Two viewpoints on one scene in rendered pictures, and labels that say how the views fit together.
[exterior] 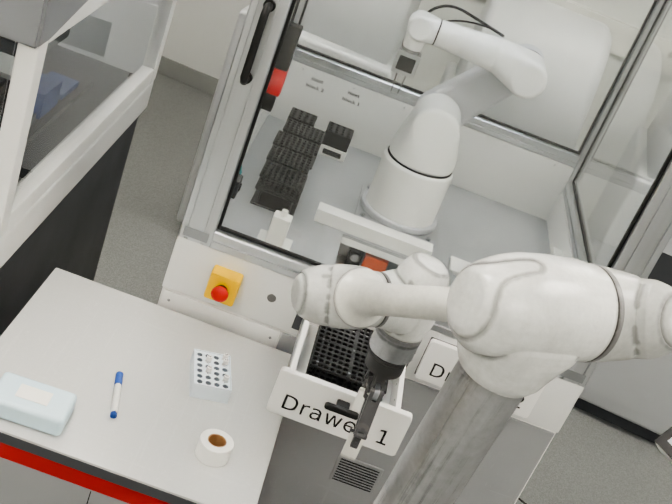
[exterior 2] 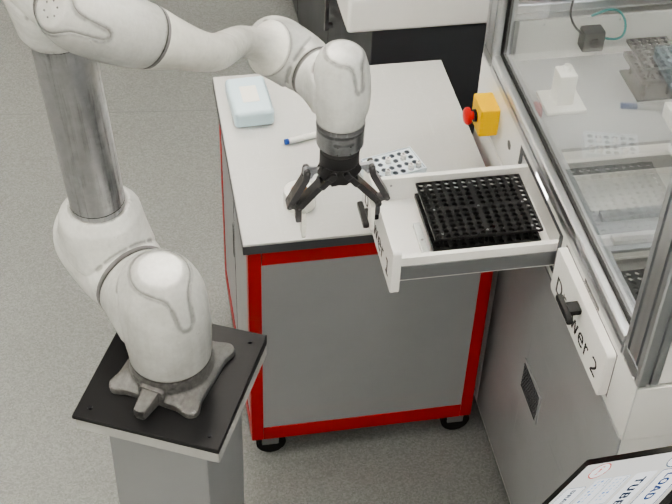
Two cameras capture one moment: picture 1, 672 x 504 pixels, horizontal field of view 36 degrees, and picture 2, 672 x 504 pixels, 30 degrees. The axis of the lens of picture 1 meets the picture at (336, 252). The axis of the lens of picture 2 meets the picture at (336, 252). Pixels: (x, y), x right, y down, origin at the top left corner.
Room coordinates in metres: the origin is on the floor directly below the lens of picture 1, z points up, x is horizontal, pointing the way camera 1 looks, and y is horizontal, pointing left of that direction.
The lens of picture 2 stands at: (1.37, -1.99, 2.55)
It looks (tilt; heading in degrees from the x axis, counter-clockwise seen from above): 43 degrees down; 81
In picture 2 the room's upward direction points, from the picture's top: 2 degrees clockwise
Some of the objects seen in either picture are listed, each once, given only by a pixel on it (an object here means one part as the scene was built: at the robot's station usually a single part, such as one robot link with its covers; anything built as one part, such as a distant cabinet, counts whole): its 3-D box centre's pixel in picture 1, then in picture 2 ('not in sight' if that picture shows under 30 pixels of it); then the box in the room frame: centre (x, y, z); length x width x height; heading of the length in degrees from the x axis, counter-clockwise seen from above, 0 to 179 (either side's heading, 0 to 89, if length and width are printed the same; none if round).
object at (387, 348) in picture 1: (394, 341); (340, 132); (1.66, -0.17, 1.14); 0.09 x 0.09 x 0.06
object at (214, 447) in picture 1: (214, 447); (299, 196); (1.62, 0.08, 0.78); 0.07 x 0.07 x 0.04
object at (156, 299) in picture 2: not in sight; (161, 307); (1.32, -0.39, 0.94); 0.18 x 0.16 x 0.22; 121
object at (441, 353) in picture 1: (479, 378); (581, 319); (2.09, -0.43, 0.87); 0.29 x 0.02 x 0.11; 93
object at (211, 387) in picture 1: (210, 375); (393, 169); (1.83, 0.15, 0.78); 0.12 x 0.08 x 0.04; 17
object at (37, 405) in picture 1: (32, 403); (249, 101); (1.53, 0.44, 0.78); 0.15 x 0.10 x 0.04; 95
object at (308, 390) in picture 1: (338, 411); (381, 224); (1.76, -0.13, 0.87); 0.29 x 0.02 x 0.11; 93
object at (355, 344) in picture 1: (349, 361); (476, 217); (1.96, -0.12, 0.87); 0.22 x 0.18 x 0.06; 3
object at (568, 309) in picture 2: not in sight; (570, 308); (2.07, -0.43, 0.91); 0.07 x 0.04 x 0.01; 93
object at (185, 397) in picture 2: not in sight; (166, 368); (1.31, -0.41, 0.80); 0.22 x 0.18 x 0.06; 61
